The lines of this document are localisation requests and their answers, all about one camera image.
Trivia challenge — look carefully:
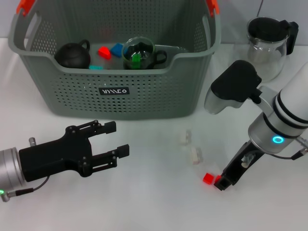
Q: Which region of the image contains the grey-green perforated storage basket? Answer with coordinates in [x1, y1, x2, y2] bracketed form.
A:
[8, 0, 221, 120]

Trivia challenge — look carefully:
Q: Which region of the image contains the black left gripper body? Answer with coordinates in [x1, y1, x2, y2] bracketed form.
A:
[18, 126, 94, 183]

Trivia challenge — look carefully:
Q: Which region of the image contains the glass teapot with black lid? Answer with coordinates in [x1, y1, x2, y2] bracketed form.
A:
[246, 16, 299, 83]

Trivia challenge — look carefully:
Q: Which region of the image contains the clear toy brick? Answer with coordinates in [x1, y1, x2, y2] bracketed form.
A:
[179, 129, 193, 146]
[189, 146, 203, 166]

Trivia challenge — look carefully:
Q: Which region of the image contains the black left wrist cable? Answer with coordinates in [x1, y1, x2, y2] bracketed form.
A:
[6, 176, 51, 196]

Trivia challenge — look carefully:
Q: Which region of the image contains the orange-red notched toy brick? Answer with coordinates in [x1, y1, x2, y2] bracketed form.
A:
[203, 172, 222, 185]

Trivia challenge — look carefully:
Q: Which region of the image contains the green toy brick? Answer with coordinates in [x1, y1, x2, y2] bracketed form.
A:
[131, 53, 142, 70]

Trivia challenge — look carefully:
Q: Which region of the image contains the glass teacup with black base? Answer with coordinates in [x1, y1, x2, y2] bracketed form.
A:
[122, 36, 167, 70]

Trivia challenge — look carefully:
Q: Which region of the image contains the black clay teapot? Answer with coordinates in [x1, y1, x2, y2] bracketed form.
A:
[54, 39, 91, 70]

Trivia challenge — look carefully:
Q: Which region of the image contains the blue square toy brick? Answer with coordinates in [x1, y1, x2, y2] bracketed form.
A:
[110, 43, 124, 58]

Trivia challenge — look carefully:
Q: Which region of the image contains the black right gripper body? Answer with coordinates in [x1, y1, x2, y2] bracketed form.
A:
[222, 141, 266, 186]

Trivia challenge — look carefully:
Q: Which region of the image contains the bright red toy brick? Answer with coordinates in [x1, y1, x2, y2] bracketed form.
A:
[98, 46, 112, 60]

